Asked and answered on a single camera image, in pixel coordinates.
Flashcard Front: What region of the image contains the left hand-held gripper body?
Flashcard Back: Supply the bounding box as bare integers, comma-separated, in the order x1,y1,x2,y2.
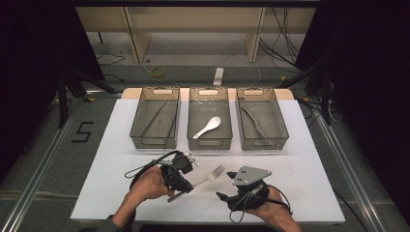
160,151,199,189

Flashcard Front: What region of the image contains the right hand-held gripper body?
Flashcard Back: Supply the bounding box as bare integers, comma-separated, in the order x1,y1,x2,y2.
226,165,273,213

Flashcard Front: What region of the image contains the metal fork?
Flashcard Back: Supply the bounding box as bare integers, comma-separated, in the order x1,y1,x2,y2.
166,163,225,203

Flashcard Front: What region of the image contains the smoky transparent plastic bin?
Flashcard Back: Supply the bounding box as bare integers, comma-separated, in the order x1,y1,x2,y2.
129,86,181,150
187,86,234,151
236,86,290,151

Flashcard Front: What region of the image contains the metal table knife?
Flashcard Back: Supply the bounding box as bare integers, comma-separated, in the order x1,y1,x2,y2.
241,104,269,138

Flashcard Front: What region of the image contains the white ceramic spoon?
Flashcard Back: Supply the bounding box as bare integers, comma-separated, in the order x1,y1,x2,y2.
191,116,222,140

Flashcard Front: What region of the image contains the person's left hand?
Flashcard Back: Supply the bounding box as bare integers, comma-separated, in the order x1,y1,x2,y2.
130,165,175,203

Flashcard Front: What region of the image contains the person's right hand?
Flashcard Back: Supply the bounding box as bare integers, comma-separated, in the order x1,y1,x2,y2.
246,188,293,227

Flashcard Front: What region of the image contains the white power strip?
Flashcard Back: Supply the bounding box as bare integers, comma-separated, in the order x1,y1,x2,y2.
213,67,225,87

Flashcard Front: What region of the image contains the yellow tape roll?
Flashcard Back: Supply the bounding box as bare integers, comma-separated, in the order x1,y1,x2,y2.
150,66,166,78

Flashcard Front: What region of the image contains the black stand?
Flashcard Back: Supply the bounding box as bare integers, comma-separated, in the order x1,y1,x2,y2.
57,67,118,130
277,59,334,126

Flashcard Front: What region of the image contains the black curtain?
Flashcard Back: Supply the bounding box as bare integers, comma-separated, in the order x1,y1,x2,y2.
294,0,410,223
0,0,105,177

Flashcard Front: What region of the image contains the wooden shelf unit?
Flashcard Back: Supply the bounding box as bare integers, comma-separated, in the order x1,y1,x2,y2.
75,6,317,64

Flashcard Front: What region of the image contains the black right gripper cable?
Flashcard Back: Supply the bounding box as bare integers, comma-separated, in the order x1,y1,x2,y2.
228,184,294,224

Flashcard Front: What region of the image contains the metal floor rail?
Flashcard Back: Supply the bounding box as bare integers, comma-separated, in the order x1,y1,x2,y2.
315,114,388,232
0,96,88,232

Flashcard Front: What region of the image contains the bundle of black cables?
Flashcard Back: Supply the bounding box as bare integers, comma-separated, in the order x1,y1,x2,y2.
258,7,303,75

